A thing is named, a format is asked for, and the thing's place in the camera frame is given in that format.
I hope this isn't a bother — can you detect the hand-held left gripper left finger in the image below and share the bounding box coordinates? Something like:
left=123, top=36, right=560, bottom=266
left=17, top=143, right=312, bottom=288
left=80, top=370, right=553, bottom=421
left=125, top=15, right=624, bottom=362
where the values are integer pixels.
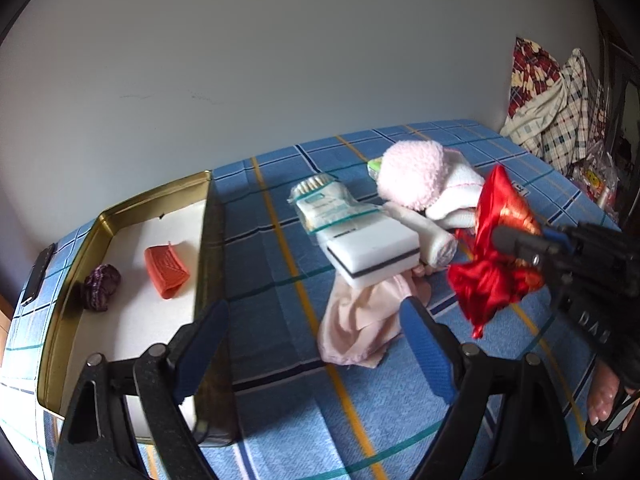
left=52, top=299, right=236, bottom=480

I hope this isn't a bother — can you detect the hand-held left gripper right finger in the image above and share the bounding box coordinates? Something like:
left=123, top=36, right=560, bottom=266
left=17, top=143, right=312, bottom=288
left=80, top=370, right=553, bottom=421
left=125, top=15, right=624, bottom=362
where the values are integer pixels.
left=399, top=297, right=591, bottom=480

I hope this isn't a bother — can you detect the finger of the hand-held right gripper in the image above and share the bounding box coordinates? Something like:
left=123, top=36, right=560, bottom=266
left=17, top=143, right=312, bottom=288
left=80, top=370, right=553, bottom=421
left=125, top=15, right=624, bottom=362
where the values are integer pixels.
left=492, top=225, right=563, bottom=270
left=541, top=224, right=583, bottom=253

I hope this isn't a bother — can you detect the red satin embroidered cloth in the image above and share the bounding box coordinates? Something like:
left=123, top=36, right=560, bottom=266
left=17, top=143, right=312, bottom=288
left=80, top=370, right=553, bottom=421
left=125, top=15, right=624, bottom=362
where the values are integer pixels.
left=446, top=164, right=548, bottom=338

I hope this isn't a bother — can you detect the gold tin box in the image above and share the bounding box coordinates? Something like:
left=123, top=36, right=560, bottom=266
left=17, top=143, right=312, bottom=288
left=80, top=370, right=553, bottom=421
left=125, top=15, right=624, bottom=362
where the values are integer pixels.
left=36, top=170, right=238, bottom=448

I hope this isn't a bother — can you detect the pale pink cloth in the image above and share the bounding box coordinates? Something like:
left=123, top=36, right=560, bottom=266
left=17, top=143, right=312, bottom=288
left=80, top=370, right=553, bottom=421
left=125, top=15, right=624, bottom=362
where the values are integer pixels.
left=319, top=265, right=436, bottom=368

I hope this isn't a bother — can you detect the white sponge block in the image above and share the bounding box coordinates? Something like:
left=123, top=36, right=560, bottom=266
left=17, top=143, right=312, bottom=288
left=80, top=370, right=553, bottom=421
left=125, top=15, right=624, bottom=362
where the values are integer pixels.
left=325, top=215, right=421, bottom=291

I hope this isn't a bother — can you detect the pink fluffy hat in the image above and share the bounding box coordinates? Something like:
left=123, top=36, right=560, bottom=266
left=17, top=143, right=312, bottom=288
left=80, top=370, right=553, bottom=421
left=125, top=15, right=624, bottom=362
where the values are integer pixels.
left=376, top=140, right=446, bottom=211

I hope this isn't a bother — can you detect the cotton swab pack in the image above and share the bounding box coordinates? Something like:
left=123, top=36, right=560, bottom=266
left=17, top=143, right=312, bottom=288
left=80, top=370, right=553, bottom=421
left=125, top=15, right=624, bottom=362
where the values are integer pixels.
left=287, top=174, right=386, bottom=236

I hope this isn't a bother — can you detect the person's right hand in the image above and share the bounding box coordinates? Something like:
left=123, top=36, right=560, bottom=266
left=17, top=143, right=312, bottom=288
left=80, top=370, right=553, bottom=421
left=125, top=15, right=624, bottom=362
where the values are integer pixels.
left=586, top=364, right=628, bottom=427

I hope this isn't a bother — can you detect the clear plastic bag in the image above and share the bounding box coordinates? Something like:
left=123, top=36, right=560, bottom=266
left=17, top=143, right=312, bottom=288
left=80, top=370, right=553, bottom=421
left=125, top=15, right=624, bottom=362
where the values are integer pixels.
left=570, top=140, right=623, bottom=221

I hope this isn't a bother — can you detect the orange ribbed pouch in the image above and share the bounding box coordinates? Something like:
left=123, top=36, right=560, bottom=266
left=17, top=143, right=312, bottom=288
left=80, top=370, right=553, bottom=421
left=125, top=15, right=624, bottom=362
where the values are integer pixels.
left=144, top=242, right=192, bottom=301

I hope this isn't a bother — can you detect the blue plaid bed sheet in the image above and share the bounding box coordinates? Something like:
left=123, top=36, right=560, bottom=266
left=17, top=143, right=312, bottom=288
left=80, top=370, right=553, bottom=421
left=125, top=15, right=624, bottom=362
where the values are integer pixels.
left=0, top=119, right=623, bottom=480

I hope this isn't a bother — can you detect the plaid checked cloth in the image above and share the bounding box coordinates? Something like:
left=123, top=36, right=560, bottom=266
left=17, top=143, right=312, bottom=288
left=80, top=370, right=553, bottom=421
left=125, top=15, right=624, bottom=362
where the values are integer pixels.
left=500, top=49, right=608, bottom=176

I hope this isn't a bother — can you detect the purple scrunchie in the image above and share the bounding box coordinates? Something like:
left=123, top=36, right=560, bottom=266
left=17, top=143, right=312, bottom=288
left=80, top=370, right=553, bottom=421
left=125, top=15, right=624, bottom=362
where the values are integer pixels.
left=82, top=264, right=122, bottom=311

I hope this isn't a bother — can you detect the red floral pillow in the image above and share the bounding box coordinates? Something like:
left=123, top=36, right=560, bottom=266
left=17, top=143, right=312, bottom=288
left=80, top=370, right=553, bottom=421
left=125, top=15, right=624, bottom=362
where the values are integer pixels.
left=507, top=36, right=563, bottom=121

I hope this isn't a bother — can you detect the dark wooden furniture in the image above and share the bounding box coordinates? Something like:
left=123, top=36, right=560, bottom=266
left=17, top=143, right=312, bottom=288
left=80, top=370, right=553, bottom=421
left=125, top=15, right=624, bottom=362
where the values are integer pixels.
left=592, top=0, right=640, bottom=231

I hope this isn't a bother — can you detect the black phone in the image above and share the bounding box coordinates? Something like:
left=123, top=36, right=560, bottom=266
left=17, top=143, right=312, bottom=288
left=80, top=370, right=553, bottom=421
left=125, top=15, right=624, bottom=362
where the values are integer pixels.
left=20, top=242, right=57, bottom=307

